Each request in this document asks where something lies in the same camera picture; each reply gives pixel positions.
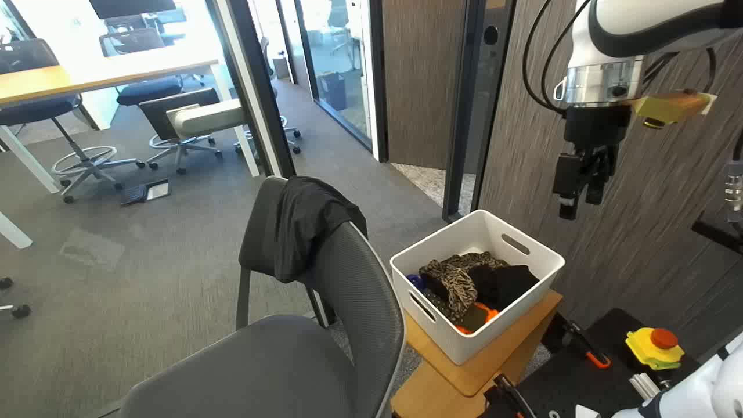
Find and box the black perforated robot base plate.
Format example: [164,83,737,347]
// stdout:
[514,309,698,418]

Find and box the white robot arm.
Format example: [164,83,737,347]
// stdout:
[553,0,743,220]

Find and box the leopard print cloth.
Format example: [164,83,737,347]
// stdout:
[418,252,504,321]

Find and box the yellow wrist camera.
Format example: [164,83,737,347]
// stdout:
[634,92,715,130]

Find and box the orange object in bin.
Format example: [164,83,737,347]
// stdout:
[454,303,497,335]

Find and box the yellow red emergency stop button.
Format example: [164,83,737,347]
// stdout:
[624,327,684,373]

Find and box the wooden meeting table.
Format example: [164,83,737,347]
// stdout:
[0,53,263,252]

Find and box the black cloth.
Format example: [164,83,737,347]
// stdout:
[468,266,535,311]

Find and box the grey office chair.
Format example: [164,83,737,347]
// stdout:
[120,223,403,418]

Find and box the dark office chair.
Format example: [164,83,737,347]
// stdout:
[97,27,227,176]

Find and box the wooden stool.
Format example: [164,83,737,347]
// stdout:
[389,291,561,418]

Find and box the black garment on chair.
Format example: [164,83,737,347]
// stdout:
[238,176,367,283]

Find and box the black glass door frame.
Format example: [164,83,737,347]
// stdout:
[206,0,294,176]

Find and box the white plastic bin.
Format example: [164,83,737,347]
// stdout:
[389,210,563,364]

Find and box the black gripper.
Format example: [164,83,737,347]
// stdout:
[553,104,631,220]

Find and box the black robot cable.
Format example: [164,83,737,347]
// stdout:
[519,0,590,119]

